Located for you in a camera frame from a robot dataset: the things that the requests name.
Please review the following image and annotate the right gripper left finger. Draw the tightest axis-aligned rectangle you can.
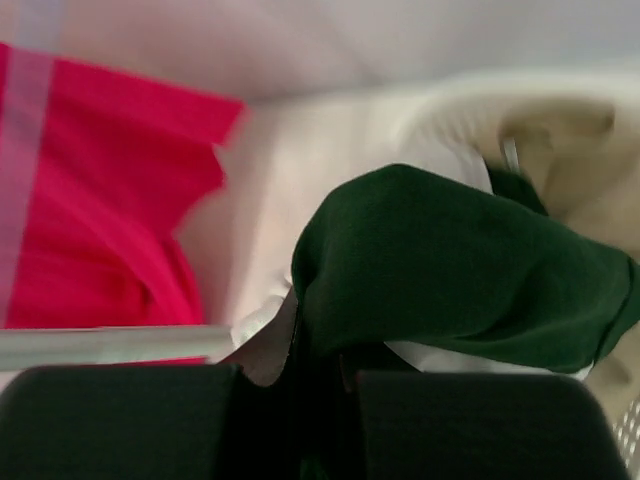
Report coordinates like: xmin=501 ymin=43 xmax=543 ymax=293
xmin=1 ymin=295 xmax=299 ymax=479

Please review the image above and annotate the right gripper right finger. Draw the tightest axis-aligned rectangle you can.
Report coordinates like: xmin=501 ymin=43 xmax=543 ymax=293
xmin=338 ymin=349 xmax=629 ymax=479

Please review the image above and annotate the white perforated plastic basket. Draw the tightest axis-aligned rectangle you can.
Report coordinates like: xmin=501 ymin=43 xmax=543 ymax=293
xmin=399 ymin=69 xmax=640 ymax=466

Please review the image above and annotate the beige t shirt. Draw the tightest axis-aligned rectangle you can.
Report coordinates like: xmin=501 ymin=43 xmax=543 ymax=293
xmin=476 ymin=96 xmax=639 ymax=417

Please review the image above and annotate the magenta t shirt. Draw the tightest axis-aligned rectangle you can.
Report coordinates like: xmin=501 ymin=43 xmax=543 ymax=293
xmin=0 ymin=42 xmax=249 ymax=331

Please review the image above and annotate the green and white t shirt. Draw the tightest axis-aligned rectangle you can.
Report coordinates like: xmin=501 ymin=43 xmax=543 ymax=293
xmin=232 ymin=164 xmax=639 ymax=378

